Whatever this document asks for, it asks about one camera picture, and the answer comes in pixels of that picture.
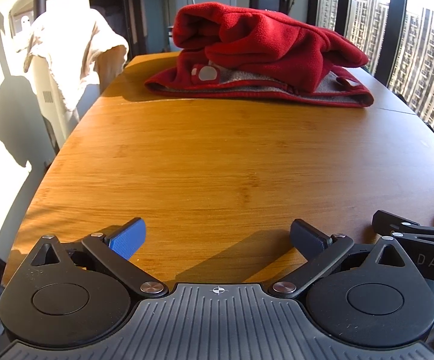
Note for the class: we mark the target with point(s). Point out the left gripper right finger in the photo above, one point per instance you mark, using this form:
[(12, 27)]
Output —
[(323, 255)]

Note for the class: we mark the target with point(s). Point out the cream cloth on chair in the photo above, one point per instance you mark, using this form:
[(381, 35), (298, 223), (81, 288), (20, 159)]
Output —
[(82, 52)]

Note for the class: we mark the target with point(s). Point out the red fleece garment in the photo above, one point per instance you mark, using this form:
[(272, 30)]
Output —
[(237, 52)]

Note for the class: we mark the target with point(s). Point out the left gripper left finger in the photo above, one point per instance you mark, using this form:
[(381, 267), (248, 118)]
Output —
[(112, 249)]

